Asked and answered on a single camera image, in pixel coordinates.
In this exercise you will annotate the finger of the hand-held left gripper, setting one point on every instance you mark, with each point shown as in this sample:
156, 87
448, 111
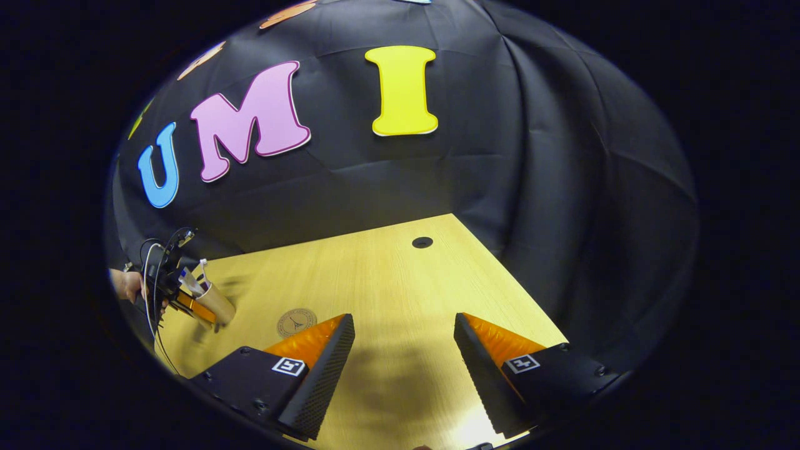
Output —
199, 310

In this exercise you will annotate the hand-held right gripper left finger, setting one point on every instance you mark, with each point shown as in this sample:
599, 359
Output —
325, 381

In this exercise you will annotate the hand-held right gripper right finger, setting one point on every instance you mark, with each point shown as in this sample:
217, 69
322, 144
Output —
481, 381

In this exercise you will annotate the beige cup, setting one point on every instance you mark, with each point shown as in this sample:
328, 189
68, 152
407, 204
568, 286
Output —
219, 303

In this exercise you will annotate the round brown coaster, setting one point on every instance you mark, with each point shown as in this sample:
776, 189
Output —
296, 322

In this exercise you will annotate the wooden desktop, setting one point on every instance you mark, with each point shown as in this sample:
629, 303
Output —
387, 287

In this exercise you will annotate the round black desk hole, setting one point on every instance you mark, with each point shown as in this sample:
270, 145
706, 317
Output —
422, 242

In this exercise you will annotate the black backdrop cloth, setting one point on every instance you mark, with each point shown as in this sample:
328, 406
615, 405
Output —
437, 181

